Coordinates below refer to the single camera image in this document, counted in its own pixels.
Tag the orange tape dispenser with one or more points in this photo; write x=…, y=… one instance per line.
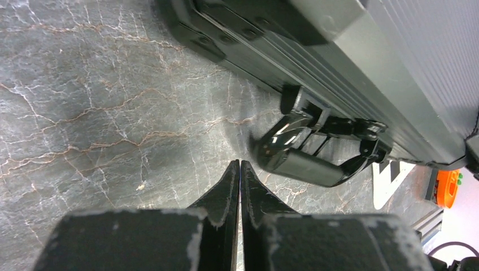
x=446, y=188

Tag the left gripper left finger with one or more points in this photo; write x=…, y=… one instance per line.
x=202, y=236

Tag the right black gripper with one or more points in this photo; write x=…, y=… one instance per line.
x=472, y=150

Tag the black poker set case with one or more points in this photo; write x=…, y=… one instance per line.
x=360, y=81

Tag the black white checkered mat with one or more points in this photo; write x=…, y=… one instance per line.
x=386, y=178

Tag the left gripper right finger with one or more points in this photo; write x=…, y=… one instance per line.
x=276, y=237

